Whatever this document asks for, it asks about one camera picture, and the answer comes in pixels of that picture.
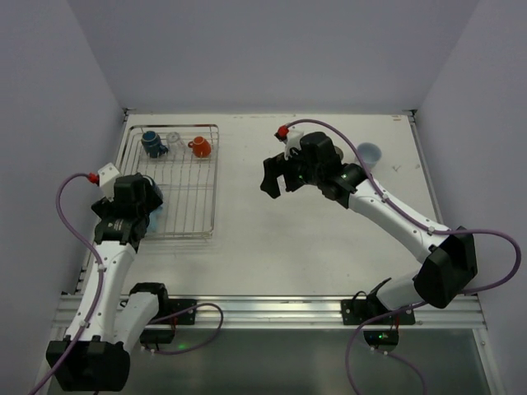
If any light blue cup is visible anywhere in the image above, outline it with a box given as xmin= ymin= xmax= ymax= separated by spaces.
xmin=147 ymin=207 xmax=165 ymax=234

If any dark blue mug front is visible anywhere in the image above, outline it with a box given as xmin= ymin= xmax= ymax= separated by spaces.
xmin=144 ymin=175 xmax=163 ymax=200

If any dark blue mug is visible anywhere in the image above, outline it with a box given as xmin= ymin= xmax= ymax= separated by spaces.
xmin=141 ymin=130 xmax=169 ymax=159
xmin=144 ymin=175 xmax=163 ymax=200

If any grey ceramic mug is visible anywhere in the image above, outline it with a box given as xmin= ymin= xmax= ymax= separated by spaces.
xmin=357 ymin=142 xmax=382 ymax=170

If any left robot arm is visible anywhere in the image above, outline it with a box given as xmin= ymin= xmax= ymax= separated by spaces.
xmin=46 ymin=173 xmax=168 ymax=392

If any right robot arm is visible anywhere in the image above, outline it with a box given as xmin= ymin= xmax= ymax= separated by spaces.
xmin=260 ymin=132 xmax=478 ymax=315

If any dark blue mug rear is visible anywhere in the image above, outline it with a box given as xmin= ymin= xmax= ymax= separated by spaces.
xmin=141 ymin=130 xmax=169 ymax=159

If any clear glass cup rear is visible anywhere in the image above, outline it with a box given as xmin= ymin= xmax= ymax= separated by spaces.
xmin=166 ymin=132 xmax=186 ymax=158

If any orange ceramic cup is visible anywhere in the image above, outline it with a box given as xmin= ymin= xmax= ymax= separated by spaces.
xmin=188 ymin=136 xmax=212 ymax=159

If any black left controller box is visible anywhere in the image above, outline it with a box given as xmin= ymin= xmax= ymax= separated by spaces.
xmin=139 ymin=328 xmax=175 ymax=346

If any black controller box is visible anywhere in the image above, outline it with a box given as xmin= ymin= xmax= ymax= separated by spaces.
xmin=139 ymin=328 xmax=175 ymax=346
xmin=363 ymin=329 xmax=399 ymax=353

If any black right controller box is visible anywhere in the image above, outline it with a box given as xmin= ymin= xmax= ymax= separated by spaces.
xmin=363 ymin=329 xmax=399 ymax=353

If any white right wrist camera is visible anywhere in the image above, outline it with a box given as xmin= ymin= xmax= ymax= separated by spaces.
xmin=284 ymin=128 xmax=304 ymax=160

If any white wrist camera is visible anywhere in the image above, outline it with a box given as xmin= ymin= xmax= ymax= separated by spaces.
xmin=97 ymin=163 xmax=121 ymax=201
xmin=284 ymin=128 xmax=304 ymax=160

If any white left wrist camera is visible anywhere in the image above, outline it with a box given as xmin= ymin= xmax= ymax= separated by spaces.
xmin=97 ymin=163 xmax=121 ymax=201

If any metal wire dish rack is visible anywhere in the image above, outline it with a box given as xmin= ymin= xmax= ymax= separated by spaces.
xmin=116 ymin=123 xmax=219 ymax=240

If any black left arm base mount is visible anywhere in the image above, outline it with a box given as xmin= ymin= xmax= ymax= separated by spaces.
xmin=151 ymin=298 xmax=198 ymax=326

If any aluminium frame rail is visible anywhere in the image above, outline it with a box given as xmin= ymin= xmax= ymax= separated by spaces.
xmin=53 ymin=294 xmax=489 ymax=330

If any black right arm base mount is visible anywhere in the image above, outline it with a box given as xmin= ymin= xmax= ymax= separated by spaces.
xmin=340 ymin=278 xmax=416 ymax=326

